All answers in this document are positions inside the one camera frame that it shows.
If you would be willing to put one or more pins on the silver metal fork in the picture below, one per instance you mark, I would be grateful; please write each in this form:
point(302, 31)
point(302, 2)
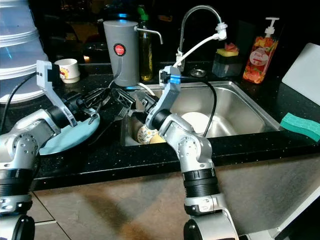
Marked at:
point(122, 113)

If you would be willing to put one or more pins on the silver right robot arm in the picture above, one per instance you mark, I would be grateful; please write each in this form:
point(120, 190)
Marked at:
point(190, 150)

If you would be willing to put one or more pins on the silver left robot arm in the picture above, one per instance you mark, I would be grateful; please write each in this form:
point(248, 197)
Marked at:
point(25, 145)

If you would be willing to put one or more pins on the floral patterned bowl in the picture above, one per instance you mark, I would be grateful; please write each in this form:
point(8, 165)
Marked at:
point(146, 134)

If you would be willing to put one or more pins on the light blue plate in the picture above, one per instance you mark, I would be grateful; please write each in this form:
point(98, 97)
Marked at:
point(75, 137)

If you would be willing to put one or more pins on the yellow dish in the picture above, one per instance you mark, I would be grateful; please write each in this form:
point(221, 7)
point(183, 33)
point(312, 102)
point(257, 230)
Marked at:
point(159, 139)

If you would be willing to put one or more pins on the grey water filter canister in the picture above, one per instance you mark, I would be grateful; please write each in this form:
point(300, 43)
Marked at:
point(121, 65)

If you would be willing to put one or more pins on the white printed mug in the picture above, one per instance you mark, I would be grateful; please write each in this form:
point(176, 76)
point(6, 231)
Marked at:
point(67, 70)

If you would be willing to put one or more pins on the green-capped oil bottle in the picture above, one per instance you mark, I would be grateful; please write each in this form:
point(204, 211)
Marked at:
point(146, 55)

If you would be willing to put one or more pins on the white plate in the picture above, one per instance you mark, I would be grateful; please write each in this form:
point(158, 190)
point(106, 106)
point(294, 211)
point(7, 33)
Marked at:
point(197, 122)

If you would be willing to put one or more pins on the round metal counter cap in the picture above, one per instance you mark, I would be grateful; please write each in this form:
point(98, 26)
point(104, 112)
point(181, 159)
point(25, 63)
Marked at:
point(198, 73)

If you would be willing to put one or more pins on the translucent white tiered container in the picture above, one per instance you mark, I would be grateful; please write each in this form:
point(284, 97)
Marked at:
point(15, 55)

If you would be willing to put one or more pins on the dark clear sponge holder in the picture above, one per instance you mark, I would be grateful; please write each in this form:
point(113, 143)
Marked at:
point(225, 66)

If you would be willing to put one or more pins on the chrome gooseneck faucet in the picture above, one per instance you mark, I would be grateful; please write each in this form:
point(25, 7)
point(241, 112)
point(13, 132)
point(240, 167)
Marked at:
point(187, 17)

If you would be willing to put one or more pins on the yellow sponge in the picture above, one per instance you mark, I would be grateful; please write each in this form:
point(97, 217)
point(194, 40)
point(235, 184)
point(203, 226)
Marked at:
point(227, 52)

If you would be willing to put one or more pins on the stainless steel sink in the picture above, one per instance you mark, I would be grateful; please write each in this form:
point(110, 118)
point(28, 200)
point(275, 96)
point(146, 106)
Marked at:
point(245, 107)

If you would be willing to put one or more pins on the pink scrubber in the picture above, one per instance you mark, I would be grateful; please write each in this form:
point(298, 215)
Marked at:
point(231, 47)

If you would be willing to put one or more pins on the orange floral soap pump bottle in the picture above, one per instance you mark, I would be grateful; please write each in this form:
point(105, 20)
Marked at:
point(259, 59)

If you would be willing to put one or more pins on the green sponge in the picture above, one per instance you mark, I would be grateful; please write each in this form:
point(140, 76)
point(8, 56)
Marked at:
point(300, 125)

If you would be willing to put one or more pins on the white cutting board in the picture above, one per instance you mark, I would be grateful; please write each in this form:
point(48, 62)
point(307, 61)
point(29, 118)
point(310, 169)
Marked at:
point(305, 75)

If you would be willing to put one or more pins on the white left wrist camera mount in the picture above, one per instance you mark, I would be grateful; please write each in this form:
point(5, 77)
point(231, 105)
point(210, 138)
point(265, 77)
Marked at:
point(49, 82)

